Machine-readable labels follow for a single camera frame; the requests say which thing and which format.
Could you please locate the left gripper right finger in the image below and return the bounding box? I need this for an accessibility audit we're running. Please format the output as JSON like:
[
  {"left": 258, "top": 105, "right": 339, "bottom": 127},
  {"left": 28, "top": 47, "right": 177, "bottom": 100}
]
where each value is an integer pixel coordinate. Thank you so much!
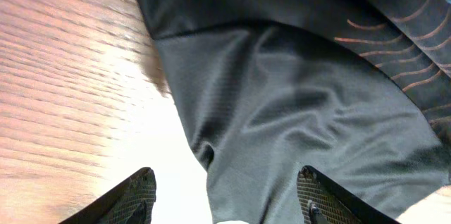
[{"left": 297, "top": 166, "right": 399, "bottom": 224}]

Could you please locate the black orange-patterned jersey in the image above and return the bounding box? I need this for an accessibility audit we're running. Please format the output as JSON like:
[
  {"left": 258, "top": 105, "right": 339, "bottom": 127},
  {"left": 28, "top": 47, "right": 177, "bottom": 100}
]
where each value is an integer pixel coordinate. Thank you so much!
[{"left": 137, "top": 0, "right": 450, "bottom": 223}]

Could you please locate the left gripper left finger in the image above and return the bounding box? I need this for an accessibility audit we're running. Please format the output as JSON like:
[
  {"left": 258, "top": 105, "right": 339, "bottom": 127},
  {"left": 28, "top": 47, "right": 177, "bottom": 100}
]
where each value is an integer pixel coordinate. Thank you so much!
[{"left": 61, "top": 167, "right": 156, "bottom": 224}]

